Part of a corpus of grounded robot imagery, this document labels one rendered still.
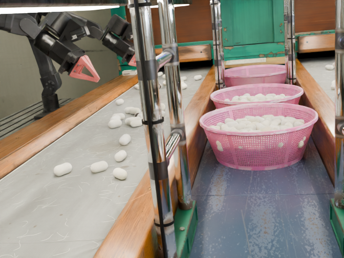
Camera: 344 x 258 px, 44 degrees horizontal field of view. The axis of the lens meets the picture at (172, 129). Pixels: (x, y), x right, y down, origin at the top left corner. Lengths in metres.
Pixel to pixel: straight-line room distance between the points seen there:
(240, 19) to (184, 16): 0.26
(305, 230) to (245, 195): 0.16
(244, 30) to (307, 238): 1.43
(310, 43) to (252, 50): 0.25
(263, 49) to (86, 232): 1.53
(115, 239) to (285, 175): 0.47
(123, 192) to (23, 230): 0.17
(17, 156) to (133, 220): 0.46
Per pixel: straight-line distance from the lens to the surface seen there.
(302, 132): 0.93
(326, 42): 1.98
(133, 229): 0.55
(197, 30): 2.02
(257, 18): 2.00
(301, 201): 0.80
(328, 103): 1.12
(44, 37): 1.26
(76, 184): 0.79
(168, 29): 0.62
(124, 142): 0.96
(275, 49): 2.00
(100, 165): 0.82
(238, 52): 2.00
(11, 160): 0.95
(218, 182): 0.88
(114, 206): 0.68
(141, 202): 0.61
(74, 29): 1.22
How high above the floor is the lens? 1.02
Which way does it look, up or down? 15 degrees down
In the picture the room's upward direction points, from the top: 6 degrees counter-clockwise
